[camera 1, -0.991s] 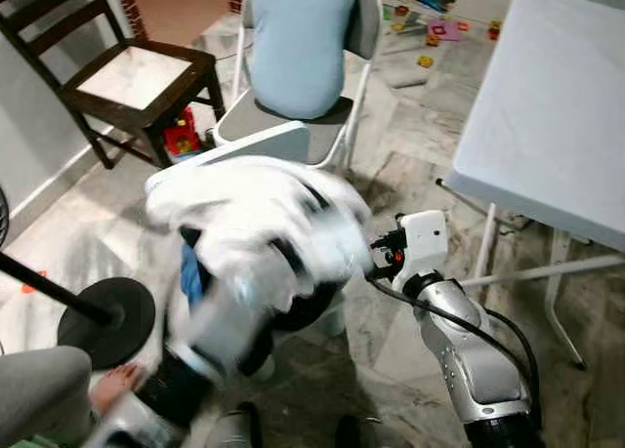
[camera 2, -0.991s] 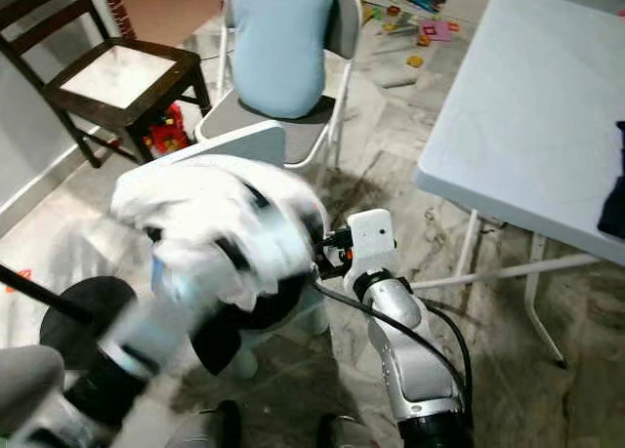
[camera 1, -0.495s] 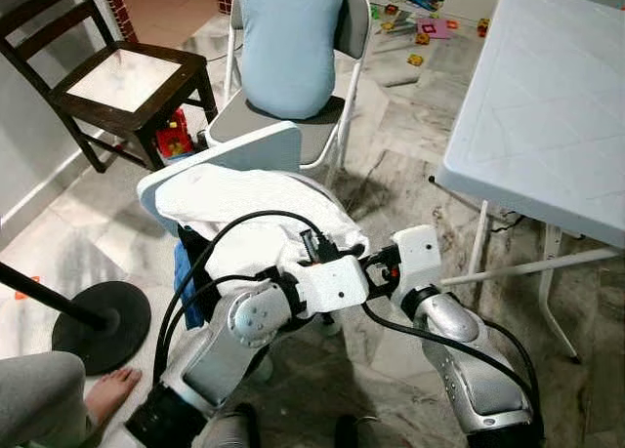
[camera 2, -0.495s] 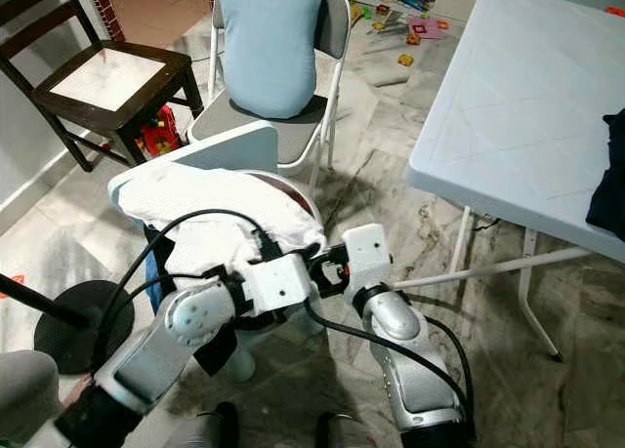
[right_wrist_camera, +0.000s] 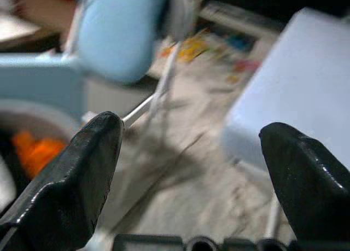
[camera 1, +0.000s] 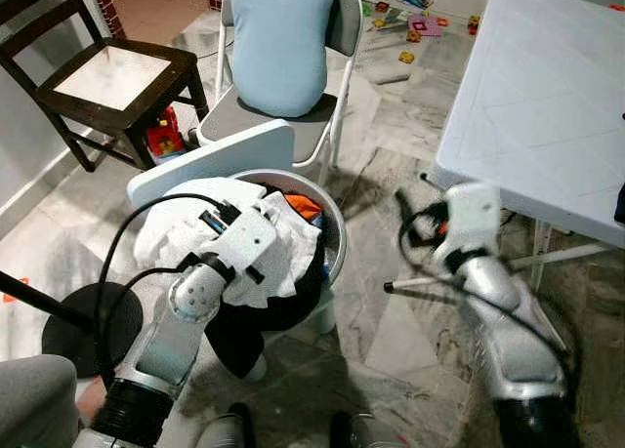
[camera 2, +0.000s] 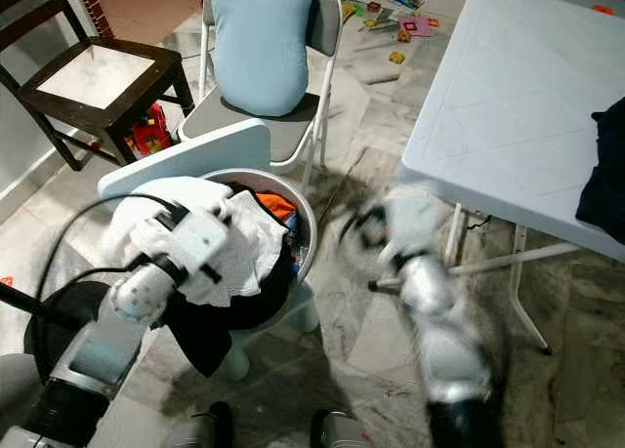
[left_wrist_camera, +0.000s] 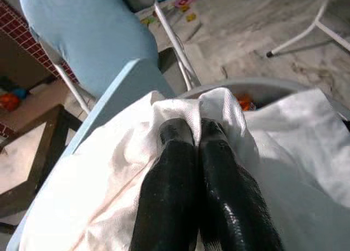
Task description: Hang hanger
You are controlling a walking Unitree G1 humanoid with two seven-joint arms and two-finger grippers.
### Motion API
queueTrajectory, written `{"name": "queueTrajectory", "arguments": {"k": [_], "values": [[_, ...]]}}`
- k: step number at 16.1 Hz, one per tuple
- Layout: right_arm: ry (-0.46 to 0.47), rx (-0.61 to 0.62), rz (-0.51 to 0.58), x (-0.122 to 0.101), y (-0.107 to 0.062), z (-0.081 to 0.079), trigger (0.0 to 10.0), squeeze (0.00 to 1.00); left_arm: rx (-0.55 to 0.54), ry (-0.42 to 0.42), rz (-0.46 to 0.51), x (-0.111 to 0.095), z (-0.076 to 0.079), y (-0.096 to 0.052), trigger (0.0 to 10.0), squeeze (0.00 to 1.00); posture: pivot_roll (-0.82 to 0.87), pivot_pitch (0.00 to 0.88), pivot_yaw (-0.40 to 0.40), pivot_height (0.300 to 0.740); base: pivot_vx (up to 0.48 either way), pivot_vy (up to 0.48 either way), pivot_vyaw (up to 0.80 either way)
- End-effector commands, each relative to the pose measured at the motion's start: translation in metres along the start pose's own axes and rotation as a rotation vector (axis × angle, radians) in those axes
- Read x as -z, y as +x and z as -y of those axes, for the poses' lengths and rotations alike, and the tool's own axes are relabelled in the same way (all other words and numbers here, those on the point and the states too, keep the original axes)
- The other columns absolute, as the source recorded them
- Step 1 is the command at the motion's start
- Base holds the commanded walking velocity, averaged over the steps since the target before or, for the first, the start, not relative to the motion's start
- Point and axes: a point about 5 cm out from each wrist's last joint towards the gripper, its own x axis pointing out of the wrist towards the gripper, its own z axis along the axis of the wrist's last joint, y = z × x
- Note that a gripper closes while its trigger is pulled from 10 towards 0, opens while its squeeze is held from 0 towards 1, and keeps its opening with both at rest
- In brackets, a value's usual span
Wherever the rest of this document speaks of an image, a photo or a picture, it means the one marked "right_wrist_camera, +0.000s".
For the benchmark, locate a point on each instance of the white low shelf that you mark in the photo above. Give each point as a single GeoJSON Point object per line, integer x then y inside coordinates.
{"type": "Point", "coordinates": [240, 18]}

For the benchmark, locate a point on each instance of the white folding table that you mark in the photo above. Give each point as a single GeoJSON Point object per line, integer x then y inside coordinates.
{"type": "Point", "coordinates": [300, 84]}

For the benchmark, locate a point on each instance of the light blue plastic chair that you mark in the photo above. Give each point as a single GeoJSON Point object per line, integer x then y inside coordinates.
{"type": "Point", "coordinates": [41, 78]}

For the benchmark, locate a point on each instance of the silver metal basin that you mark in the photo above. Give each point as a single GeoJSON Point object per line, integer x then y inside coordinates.
{"type": "Point", "coordinates": [41, 117]}

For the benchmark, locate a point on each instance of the yellow printed snack bag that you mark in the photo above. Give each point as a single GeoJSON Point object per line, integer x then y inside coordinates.
{"type": "Point", "coordinates": [194, 47]}

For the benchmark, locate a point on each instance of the light blue round cushion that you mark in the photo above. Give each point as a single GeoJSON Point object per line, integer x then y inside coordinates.
{"type": "Point", "coordinates": [117, 35]}

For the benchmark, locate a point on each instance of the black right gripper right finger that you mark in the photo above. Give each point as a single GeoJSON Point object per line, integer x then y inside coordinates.
{"type": "Point", "coordinates": [311, 185]}

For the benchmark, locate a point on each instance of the white metal folding chair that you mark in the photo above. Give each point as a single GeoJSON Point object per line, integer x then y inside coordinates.
{"type": "Point", "coordinates": [165, 77]}

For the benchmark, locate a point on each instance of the orange printed garment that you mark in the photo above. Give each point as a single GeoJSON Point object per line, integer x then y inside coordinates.
{"type": "Point", "coordinates": [35, 155]}

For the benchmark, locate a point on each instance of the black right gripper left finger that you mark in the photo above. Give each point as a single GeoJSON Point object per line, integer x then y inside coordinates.
{"type": "Point", "coordinates": [63, 196]}

